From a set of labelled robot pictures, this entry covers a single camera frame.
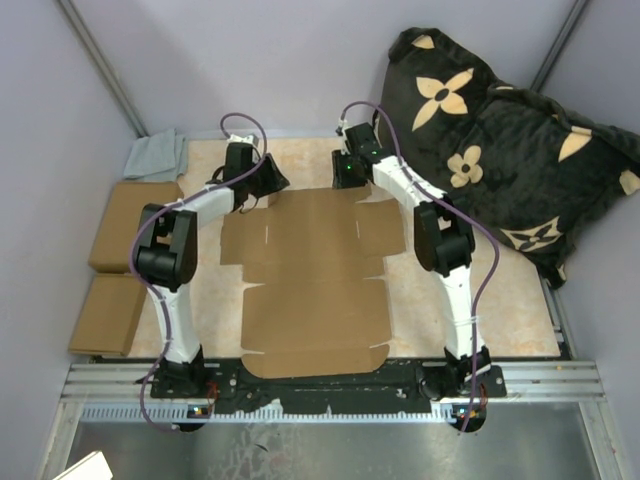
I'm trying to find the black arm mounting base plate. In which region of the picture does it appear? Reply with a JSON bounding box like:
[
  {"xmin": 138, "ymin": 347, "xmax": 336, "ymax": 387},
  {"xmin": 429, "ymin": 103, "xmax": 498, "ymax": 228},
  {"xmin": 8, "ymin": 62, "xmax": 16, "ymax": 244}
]
[{"xmin": 150, "ymin": 358, "xmax": 506, "ymax": 415}]

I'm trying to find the black floral plush cushion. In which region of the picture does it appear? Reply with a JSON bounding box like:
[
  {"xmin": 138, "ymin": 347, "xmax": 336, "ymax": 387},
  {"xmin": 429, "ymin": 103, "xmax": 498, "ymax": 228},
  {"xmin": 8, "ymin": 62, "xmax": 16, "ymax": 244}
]
[{"xmin": 377, "ymin": 27, "xmax": 639, "ymax": 288}]

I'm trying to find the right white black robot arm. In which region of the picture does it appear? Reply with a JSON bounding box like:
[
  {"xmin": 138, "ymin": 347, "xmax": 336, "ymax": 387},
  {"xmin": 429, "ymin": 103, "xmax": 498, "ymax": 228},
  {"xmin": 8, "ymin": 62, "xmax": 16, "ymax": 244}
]
[{"xmin": 332, "ymin": 121, "xmax": 491, "ymax": 400}]

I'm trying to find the aluminium frame rail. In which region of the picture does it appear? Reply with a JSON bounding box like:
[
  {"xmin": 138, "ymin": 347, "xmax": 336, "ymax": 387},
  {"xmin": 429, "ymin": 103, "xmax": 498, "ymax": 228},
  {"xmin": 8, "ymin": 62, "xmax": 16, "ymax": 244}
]
[{"xmin": 61, "ymin": 359, "xmax": 605, "ymax": 428}]

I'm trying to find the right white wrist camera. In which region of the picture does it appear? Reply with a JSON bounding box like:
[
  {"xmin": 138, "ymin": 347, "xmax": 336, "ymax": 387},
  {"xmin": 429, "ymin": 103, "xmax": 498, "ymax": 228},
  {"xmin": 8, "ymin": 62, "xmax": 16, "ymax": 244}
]
[{"xmin": 335, "ymin": 118, "xmax": 353, "ymax": 137}]

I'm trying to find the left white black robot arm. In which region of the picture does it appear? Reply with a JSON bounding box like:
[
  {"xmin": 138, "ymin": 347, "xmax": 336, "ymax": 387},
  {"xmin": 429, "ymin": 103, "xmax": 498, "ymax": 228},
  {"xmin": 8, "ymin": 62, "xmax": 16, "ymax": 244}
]
[{"xmin": 130, "ymin": 135, "xmax": 289, "ymax": 398}]

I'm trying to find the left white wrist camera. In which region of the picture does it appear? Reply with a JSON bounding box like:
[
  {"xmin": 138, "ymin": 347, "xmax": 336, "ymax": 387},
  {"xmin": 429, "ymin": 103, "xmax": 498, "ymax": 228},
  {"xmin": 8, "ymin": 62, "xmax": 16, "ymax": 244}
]
[{"xmin": 227, "ymin": 134, "xmax": 259, "ymax": 147}]

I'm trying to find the lower folded cardboard box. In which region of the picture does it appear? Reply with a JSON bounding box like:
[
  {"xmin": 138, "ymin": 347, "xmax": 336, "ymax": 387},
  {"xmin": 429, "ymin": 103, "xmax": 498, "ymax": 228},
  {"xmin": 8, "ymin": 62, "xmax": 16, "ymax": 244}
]
[{"xmin": 68, "ymin": 274, "xmax": 147, "ymax": 357}]

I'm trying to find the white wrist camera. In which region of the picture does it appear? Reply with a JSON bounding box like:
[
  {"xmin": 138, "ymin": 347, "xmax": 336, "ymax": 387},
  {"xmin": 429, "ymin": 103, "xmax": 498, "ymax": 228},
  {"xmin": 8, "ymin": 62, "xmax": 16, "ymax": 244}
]
[
  {"xmin": 335, "ymin": 118, "xmax": 353, "ymax": 137},
  {"xmin": 227, "ymin": 134, "xmax": 259, "ymax": 147}
]

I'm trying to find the folded cardboard box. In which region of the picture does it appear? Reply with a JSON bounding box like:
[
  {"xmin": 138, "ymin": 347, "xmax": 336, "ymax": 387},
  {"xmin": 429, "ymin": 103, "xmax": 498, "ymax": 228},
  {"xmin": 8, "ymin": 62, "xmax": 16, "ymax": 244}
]
[
  {"xmin": 88, "ymin": 181, "xmax": 183, "ymax": 274},
  {"xmin": 68, "ymin": 274, "xmax": 147, "ymax": 357}
]

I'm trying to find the white object at bottom corner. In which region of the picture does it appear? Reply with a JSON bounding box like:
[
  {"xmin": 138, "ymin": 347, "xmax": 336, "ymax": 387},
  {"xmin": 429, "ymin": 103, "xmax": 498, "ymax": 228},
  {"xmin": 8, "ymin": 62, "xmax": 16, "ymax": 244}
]
[{"xmin": 54, "ymin": 451, "xmax": 114, "ymax": 480}]

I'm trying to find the upper folded cardboard box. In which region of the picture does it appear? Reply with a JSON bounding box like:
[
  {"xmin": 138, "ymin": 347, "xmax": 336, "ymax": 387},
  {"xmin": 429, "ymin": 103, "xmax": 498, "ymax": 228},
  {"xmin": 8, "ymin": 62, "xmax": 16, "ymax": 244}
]
[{"xmin": 88, "ymin": 181, "xmax": 183, "ymax": 274}]

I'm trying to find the brown cardboard box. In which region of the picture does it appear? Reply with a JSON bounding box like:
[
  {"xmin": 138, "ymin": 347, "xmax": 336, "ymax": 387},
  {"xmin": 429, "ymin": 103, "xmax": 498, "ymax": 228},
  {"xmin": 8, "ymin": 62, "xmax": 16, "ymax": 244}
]
[{"xmin": 220, "ymin": 187, "xmax": 406, "ymax": 379}]

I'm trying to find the grey folded cloth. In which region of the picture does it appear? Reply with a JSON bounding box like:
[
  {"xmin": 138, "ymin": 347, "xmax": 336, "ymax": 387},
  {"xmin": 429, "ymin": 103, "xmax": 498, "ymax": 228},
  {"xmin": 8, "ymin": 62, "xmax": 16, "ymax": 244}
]
[{"xmin": 123, "ymin": 129, "xmax": 188, "ymax": 182}]

